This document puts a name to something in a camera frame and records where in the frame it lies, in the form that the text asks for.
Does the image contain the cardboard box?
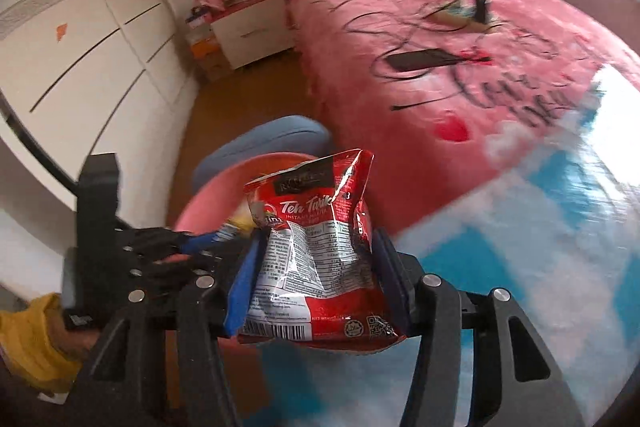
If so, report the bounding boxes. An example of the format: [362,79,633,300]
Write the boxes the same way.
[197,54,231,80]

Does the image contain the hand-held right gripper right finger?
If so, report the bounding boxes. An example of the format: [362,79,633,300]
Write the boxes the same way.
[372,229,586,427]

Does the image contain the white power strip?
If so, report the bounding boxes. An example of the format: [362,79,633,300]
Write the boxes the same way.
[435,2,493,28]

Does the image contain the yellow snack packet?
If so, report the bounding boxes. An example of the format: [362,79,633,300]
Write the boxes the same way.
[222,202,258,240]

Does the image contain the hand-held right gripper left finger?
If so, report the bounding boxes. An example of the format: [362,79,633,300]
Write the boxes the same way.
[75,234,266,427]

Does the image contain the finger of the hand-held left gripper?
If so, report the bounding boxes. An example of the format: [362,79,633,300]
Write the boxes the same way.
[124,241,247,292]
[120,228,229,259]

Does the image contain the white nightstand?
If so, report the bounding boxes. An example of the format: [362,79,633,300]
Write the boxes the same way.
[210,0,298,68]

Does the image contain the red snack packet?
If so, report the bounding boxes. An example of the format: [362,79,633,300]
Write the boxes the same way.
[237,149,408,350]

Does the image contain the blue checked tablecloth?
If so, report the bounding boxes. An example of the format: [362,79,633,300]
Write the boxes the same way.
[260,62,640,427]

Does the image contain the blue round stool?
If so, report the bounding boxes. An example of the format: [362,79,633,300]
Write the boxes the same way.
[191,117,335,195]

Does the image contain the bed with pink bedspread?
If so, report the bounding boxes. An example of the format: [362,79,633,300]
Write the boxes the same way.
[282,0,640,248]

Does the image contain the black cables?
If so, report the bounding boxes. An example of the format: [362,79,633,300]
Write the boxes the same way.
[327,0,561,112]

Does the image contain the person's left forearm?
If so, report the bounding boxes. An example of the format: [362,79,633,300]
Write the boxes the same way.
[0,294,98,395]

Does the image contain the orange box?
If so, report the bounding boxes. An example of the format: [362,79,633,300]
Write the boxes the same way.
[190,38,218,58]

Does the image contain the white wardrobe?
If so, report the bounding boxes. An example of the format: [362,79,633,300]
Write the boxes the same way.
[0,0,201,218]

